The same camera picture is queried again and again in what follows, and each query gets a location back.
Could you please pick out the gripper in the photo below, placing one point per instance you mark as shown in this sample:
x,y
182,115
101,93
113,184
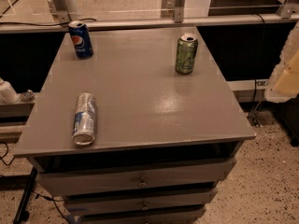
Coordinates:
x,y
289,75

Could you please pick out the silver blue Red Bull can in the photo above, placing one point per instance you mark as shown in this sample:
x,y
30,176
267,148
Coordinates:
x,y
84,128

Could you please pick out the green soda can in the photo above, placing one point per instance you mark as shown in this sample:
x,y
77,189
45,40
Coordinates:
x,y
186,53

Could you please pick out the blue Pepsi can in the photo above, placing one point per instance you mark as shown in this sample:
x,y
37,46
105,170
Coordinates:
x,y
81,40

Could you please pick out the grey drawer cabinet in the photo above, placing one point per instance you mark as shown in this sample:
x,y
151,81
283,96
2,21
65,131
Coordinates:
x,y
163,140

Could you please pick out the white plastic pipe fitting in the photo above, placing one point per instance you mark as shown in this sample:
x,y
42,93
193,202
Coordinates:
x,y
7,92

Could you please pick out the black metal stand leg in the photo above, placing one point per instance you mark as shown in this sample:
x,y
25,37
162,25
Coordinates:
x,y
22,214

